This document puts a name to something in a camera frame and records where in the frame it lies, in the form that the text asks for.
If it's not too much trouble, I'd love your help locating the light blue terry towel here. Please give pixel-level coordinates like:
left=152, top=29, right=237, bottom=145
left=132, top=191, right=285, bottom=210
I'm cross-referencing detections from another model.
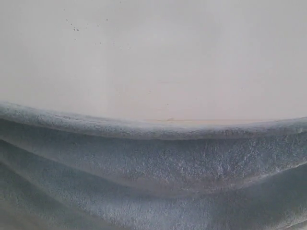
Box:
left=0, top=103, right=307, bottom=230

